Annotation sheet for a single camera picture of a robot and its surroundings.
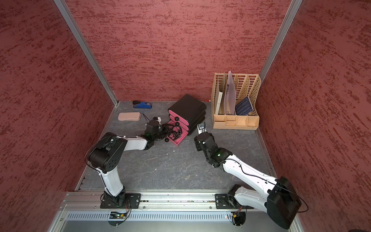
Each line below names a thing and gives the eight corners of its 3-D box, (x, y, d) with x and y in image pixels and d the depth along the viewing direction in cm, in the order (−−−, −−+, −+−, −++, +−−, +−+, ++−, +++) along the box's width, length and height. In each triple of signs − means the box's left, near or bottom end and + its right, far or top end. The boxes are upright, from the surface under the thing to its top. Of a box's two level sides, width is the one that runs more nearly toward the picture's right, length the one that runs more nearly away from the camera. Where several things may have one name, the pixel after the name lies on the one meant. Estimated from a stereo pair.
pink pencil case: (117, 120, 111) (116, 118, 109) (120, 114, 115) (119, 112, 113) (139, 121, 111) (138, 118, 109) (141, 114, 115) (140, 112, 113)
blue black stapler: (133, 107, 119) (131, 103, 115) (135, 104, 122) (133, 100, 118) (150, 109, 118) (149, 105, 114) (152, 106, 120) (150, 102, 117)
